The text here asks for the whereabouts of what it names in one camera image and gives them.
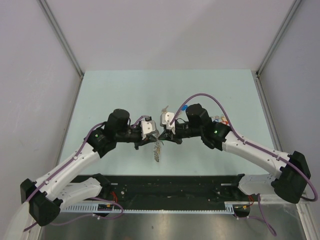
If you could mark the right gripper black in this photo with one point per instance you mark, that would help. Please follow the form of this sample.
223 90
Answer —
169 136

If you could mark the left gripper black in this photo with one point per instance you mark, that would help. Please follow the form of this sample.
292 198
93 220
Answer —
146 140

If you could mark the round metal keyring disc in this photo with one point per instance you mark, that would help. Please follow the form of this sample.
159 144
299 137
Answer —
157 151

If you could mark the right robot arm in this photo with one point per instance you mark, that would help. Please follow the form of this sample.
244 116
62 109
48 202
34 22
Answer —
287 174

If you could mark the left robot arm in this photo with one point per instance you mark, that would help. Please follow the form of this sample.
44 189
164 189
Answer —
47 195

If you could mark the key with yellow tag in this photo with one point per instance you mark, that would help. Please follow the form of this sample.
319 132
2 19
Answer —
165 109

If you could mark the key with blue tag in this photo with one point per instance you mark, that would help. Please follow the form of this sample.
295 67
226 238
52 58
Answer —
184 108
215 118

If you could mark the key with red tag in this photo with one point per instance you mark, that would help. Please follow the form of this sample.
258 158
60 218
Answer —
224 120

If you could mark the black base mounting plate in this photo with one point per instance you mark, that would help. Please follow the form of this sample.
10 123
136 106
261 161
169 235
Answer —
216 188

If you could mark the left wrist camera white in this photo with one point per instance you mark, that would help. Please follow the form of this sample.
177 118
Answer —
148 127

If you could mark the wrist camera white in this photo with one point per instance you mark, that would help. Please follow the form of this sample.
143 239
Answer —
148 127
166 119

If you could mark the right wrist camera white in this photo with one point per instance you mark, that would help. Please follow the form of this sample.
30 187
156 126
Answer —
166 119

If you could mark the slotted cable duct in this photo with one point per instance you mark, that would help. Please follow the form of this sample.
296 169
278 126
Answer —
107 208

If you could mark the right aluminium frame post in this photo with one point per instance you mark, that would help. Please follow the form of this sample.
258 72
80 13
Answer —
290 15

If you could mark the aluminium frame post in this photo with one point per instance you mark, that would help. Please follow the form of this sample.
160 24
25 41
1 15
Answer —
290 15
49 15

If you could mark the left aluminium frame post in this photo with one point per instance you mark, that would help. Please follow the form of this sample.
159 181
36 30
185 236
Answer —
49 15

